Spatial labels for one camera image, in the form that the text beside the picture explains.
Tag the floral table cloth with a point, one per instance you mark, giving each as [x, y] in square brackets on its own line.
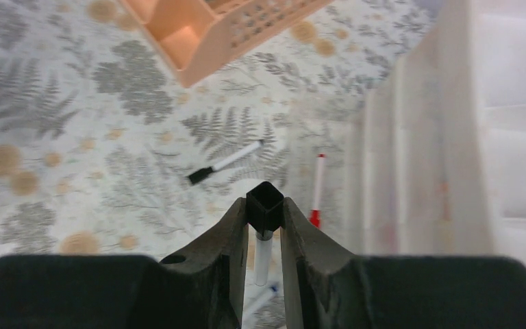
[97, 136]

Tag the blue cap marker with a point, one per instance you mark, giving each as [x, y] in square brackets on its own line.
[265, 295]

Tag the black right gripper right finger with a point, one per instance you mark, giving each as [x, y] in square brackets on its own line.
[327, 286]

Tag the black cap whiteboard marker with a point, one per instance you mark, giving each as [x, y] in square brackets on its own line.
[203, 173]

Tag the orange plastic file organizer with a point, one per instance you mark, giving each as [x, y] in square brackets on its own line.
[196, 38]

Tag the black cap marker group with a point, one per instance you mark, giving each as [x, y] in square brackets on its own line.
[264, 214]

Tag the red cap marker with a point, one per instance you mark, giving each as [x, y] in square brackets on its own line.
[315, 213]

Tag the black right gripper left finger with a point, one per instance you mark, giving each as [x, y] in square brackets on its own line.
[201, 285]

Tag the white plastic drawer unit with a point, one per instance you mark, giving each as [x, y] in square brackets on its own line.
[435, 162]

